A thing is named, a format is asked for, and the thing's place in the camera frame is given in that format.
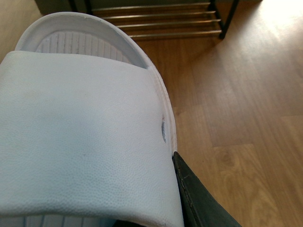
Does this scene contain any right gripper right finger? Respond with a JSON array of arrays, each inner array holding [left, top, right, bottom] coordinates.
[[172, 151, 240, 227]]

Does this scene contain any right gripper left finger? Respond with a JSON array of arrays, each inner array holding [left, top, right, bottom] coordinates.
[[113, 220, 142, 227]]

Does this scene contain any black metal shoe rack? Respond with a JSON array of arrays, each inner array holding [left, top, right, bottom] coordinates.
[[68, 0, 239, 40]]

